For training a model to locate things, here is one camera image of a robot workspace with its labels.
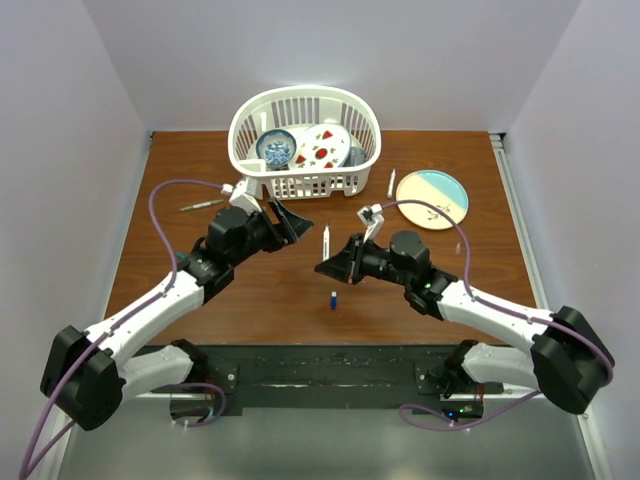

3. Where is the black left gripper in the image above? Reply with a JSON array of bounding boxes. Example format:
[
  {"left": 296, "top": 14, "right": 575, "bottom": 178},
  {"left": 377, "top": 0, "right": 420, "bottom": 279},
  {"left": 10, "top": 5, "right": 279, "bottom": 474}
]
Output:
[{"left": 229, "top": 196, "right": 311, "bottom": 267}]

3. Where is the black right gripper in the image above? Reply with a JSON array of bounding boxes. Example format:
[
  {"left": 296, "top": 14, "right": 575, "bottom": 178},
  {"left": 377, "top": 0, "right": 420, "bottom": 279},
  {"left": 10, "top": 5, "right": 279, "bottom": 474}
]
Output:
[{"left": 315, "top": 233, "right": 411, "bottom": 288}]

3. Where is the white pen with teal tip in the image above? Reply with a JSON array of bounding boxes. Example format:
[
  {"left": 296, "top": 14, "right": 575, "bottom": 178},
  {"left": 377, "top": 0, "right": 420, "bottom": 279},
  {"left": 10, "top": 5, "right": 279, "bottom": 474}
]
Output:
[{"left": 322, "top": 225, "right": 331, "bottom": 261}]

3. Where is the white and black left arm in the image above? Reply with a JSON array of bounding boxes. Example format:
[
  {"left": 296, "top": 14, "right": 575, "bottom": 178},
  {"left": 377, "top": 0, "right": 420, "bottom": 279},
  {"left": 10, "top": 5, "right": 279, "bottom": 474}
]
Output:
[{"left": 40, "top": 199, "right": 313, "bottom": 431}]

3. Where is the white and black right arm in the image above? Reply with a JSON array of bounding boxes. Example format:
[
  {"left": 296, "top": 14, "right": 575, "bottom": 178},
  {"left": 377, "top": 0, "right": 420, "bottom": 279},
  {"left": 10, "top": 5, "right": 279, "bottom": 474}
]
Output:
[{"left": 315, "top": 231, "right": 614, "bottom": 414}]

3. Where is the grey green pen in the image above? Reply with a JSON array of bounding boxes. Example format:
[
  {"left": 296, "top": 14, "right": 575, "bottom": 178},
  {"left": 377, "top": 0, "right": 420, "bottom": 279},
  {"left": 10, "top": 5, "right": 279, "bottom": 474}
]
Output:
[{"left": 179, "top": 199, "right": 224, "bottom": 212}]

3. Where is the white pen with blue end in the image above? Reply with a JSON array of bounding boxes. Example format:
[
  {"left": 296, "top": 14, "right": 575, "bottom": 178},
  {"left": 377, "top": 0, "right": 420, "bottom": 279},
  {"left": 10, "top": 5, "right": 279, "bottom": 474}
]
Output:
[{"left": 386, "top": 168, "right": 396, "bottom": 200}]

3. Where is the blue patterned bowl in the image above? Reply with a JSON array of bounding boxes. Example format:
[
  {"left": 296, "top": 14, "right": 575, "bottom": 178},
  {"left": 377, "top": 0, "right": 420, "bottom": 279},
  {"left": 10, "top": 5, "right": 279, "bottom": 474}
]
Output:
[{"left": 255, "top": 129, "right": 297, "bottom": 168}]

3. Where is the watermelon pattern plate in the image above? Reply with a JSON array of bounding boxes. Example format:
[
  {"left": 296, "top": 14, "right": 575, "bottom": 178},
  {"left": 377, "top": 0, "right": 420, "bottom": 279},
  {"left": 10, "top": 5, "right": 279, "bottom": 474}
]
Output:
[{"left": 288, "top": 123, "right": 352, "bottom": 171}]

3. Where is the grey cup in basket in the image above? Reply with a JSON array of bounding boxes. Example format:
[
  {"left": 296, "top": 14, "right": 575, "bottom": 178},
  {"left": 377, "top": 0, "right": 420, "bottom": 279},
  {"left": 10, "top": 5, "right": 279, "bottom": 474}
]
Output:
[{"left": 344, "top": 147, "right": 367, "bottom": 167}]

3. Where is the white plastic dish basket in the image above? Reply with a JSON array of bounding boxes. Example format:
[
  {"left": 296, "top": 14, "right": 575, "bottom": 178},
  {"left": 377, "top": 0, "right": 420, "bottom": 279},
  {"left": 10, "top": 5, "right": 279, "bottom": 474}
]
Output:
[{"left": 227, "top": 85, "right": 381, "bottom": 199}]

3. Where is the cream and blue plate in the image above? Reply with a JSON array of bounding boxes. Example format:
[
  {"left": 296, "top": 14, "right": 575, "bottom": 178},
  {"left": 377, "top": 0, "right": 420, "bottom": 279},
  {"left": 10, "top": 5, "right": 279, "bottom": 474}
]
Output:
[{"left": 395, "top": 170, "right": 469, "bottom": 230}]

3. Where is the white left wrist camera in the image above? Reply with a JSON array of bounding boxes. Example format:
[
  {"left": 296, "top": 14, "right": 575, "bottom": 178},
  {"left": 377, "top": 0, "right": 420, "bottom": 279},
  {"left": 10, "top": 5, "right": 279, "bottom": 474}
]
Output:
[{"left": 221, "top": 177, "right": 262, "bottom": 215}]

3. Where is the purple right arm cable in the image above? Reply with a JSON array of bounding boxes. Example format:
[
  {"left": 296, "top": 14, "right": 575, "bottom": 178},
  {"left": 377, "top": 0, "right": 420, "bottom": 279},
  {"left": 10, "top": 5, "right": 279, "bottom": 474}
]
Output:
[{"left": 379, "top": 199, "right": 616, "bottom": 430}]

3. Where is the aluminium frame rail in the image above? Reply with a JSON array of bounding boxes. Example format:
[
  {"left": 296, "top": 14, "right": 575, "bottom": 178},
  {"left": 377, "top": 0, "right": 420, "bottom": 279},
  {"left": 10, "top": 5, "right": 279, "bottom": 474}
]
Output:
[{"left": 489, "top": 132, "right": 594, "bottom": 401}]

